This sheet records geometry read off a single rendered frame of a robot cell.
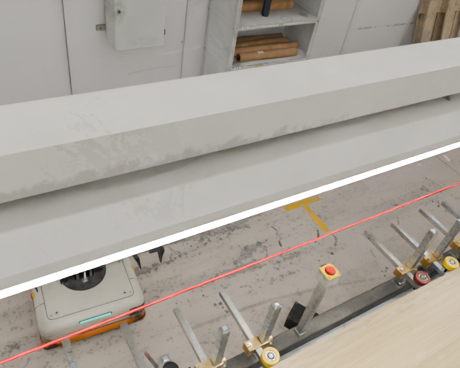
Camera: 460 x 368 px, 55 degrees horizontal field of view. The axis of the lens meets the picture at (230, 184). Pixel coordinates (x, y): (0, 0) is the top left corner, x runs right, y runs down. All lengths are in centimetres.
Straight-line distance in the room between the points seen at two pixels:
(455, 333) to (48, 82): 326
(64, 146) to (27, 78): 345
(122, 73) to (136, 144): 362
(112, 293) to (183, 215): 244
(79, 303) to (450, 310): 205
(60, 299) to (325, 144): 249
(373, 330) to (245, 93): 192
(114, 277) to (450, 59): 255
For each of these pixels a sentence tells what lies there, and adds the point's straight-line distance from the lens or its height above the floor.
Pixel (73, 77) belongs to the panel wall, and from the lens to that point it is 392.
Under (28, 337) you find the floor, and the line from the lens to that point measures 315.
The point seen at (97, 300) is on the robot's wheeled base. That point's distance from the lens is 289.
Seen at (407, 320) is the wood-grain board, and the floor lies 90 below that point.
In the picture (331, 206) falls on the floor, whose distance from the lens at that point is 414.
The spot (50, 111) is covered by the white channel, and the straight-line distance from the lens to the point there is 43.
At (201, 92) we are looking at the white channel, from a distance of 47.
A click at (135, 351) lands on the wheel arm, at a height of 86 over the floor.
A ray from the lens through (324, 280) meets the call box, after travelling 199.
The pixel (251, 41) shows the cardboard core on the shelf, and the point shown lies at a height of 97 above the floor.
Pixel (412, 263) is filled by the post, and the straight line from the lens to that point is 268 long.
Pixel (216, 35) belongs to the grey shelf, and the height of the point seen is 107.
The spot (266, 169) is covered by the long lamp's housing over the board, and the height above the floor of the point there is 237.
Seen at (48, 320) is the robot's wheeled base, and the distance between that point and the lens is 285.
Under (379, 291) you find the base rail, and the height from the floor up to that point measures 70.
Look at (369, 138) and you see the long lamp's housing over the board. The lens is 63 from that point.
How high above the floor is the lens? 270
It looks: 42 degrees down
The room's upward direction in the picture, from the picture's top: 12 degrees clockwise
